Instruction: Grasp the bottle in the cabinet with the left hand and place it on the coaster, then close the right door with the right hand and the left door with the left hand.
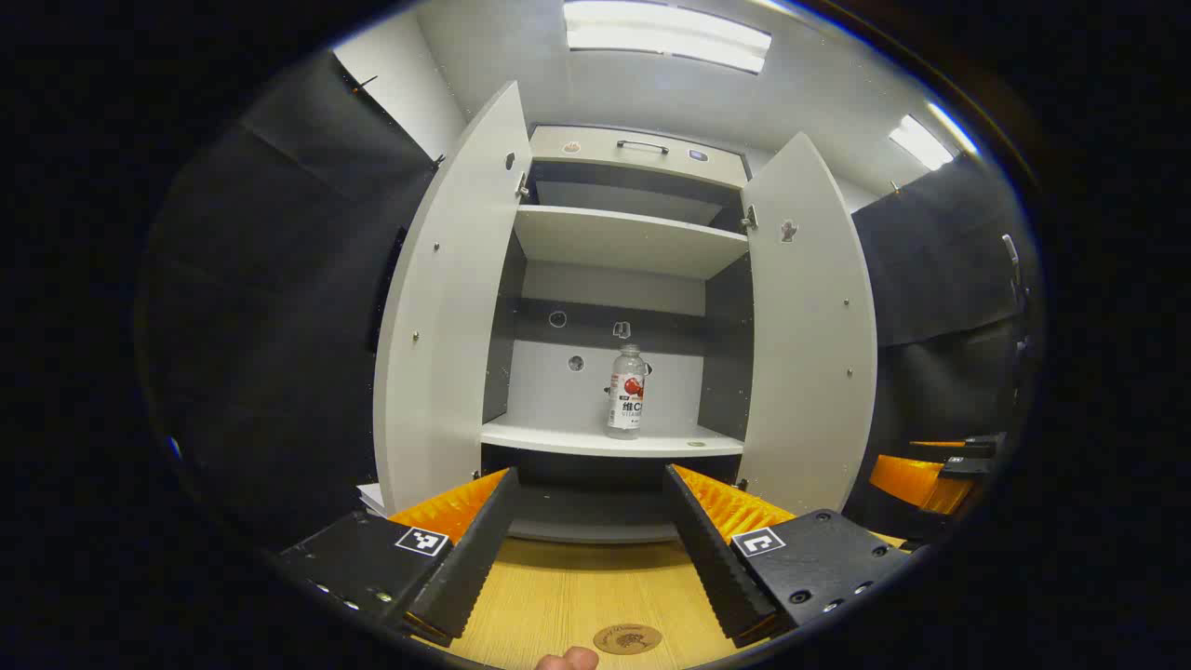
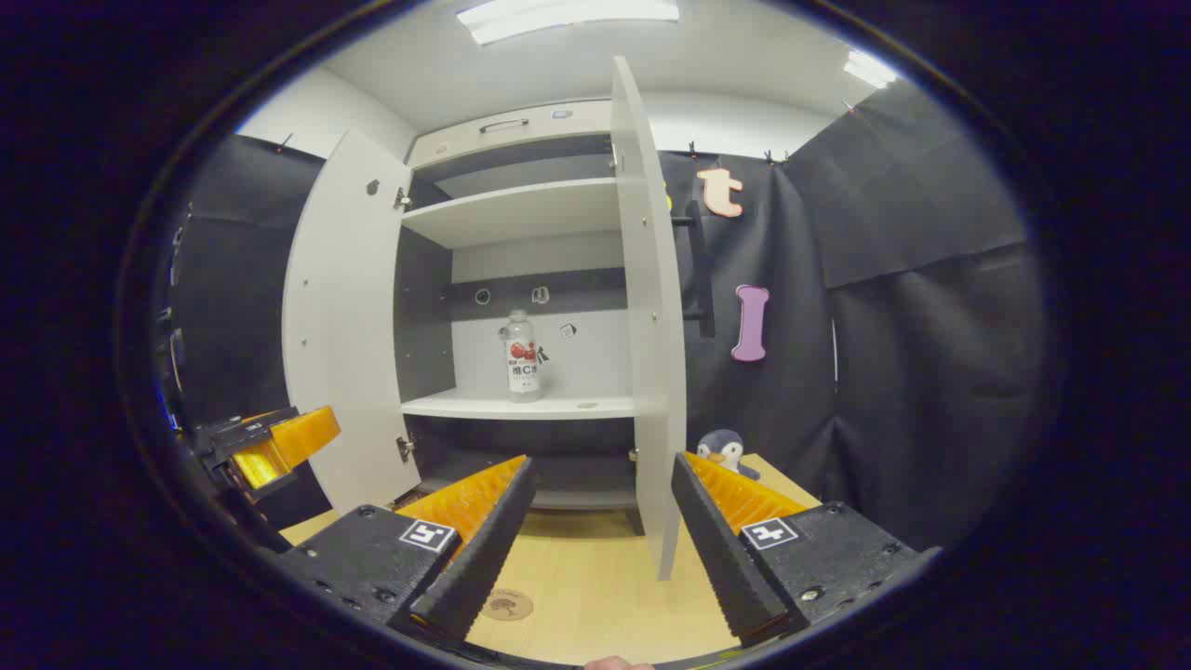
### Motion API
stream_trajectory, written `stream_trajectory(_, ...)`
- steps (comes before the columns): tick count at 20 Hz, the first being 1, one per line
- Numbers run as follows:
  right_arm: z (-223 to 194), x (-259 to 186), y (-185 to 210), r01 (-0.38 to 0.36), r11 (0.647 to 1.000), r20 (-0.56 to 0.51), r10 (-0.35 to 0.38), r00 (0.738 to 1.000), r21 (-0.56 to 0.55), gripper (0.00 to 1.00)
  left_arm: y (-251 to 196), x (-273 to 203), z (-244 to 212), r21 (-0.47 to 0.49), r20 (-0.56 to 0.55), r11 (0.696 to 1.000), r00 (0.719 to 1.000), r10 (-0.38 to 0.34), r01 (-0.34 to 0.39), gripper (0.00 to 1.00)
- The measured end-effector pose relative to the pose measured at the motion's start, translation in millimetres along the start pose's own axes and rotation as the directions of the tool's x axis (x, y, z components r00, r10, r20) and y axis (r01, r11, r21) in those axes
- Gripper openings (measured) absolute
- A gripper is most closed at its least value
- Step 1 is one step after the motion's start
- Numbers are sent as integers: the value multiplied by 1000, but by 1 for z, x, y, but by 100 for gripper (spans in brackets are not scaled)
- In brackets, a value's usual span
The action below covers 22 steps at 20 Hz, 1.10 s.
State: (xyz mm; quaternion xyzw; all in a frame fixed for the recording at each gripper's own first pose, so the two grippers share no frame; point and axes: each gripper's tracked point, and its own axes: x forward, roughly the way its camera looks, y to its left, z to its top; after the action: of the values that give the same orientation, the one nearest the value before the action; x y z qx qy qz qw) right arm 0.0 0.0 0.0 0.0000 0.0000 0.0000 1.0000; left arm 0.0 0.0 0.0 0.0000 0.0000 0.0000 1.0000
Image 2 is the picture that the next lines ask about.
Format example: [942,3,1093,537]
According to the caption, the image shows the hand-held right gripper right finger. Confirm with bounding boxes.
[671,451,941,648]

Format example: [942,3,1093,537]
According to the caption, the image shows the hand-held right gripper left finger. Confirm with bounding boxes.
[276,454,538,643]

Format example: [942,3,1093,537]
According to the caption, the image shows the white cabinet door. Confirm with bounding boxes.
[282,128,422,515]
[609,56,717,582]

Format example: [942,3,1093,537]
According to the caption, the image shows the clear bottle with red label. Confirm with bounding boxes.
[499,310,544,404]

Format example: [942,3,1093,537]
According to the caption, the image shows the white cabinet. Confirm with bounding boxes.
[395,100,652,536]

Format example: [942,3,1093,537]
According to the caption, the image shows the white cabinet drawer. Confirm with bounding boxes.
[409,100,615,170]

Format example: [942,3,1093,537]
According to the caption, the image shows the penguin plush toy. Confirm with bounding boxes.
[697,429,761,481]

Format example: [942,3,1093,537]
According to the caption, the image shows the black backdrop cloth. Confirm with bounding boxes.
[172,133,327,531]
[656,79,1048,550]

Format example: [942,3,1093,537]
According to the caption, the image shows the long ceiling light panel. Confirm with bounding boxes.
[456,0,680,46]

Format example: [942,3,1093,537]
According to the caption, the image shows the small ceiling light panel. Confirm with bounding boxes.
[843,49,899,90]

